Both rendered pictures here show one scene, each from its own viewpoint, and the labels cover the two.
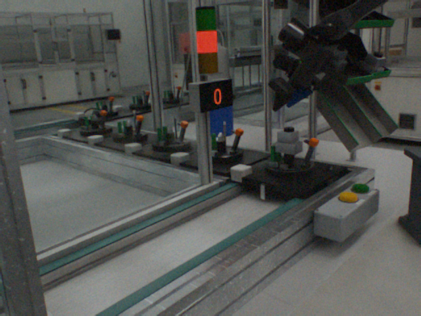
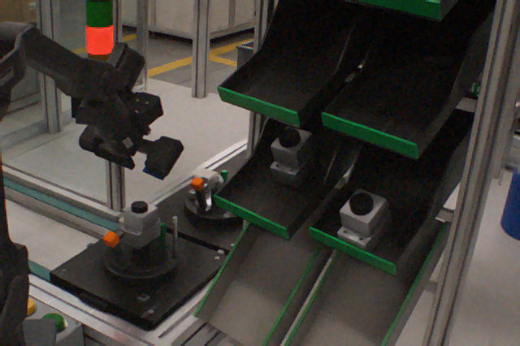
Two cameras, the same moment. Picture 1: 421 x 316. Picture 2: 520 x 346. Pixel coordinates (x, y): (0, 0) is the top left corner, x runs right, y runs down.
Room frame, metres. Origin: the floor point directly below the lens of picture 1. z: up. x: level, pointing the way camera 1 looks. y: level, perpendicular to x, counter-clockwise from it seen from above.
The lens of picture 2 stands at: (1.06, -1.21, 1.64)
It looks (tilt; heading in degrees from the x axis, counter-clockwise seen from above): 27 degrees down; 76
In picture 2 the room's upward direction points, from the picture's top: 4 degrees clockwise
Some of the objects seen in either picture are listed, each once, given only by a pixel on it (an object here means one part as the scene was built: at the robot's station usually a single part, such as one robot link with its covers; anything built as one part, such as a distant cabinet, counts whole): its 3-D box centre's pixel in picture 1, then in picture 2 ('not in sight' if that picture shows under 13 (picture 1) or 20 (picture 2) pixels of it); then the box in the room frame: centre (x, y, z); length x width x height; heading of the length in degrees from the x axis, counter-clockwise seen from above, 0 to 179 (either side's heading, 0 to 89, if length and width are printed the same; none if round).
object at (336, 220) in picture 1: (347, 210); (25, 322); (0.91, -0.32, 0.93); 0.21 x 0.07 x 0.06; 137
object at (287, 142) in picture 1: (285, 139); (143, 219); (1.12, -0.21, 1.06); 0.08 x 0.04 x 0.07; 47
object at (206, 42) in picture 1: (206, 41); (100, 38); (1.06, 0.00, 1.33); 0.05 x 0.05 x 0.05
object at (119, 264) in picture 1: (214, 224); (41, 235); (0.91, 0.00, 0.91); 0.84 x 0.28 x 0.10; 137
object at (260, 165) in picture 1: (289, 173); (141, 269); (1.11, -0.22, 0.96); 0.24 x 0.24 x 0.02; 47
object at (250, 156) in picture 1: (220, 144); (218, 192); (1.29, -0.03, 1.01); 0.24 x 0.24 x 0.13; 47
